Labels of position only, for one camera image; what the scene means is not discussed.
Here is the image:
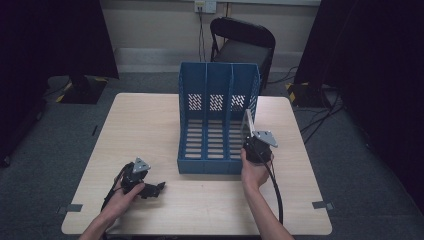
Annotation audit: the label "person's left hand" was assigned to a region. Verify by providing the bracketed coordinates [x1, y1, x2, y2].
[102, 179, 146, 222]

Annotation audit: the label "black wall socket cable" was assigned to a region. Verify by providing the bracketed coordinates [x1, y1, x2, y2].
[197, 7, 207, 63]

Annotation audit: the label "person's right hand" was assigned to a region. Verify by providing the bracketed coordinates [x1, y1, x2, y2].
[240, 147, 275, 190]

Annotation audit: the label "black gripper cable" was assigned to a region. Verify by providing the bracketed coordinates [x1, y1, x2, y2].
[100, 162, 135, 212]
[253, 143, 285, 225]

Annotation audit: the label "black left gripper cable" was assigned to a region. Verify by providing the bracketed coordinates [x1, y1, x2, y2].
[100, 162, 135, 212]

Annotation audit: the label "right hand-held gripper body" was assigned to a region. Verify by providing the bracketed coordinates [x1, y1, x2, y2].
[242, 129, 279, 165]

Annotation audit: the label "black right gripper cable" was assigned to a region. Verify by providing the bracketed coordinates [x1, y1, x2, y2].
[253, 143, 285, 225]

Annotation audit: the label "black floor cables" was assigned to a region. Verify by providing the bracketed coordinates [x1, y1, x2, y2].
[266, 65, 346, 145]

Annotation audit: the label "black chair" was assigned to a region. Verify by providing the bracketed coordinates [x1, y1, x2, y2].
[209, 16, 277, 90]

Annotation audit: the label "blue plastic file rack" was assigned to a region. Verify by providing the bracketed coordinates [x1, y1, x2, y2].
[176, 61, 261, 175]

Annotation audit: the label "white wall socket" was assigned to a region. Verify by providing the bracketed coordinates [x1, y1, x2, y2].
[194, 0, 218, 15]

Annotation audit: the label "grey tape strip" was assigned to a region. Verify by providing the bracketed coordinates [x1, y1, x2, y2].
[56, 203, 84, 215]
[311, 200, 336, 211]

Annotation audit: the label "black stand base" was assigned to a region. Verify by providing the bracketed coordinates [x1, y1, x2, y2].
[285, 81, 331, 109]
[56, 75, 109, 105]

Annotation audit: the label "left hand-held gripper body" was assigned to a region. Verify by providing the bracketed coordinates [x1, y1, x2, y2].
[120, 156, 153, 195]

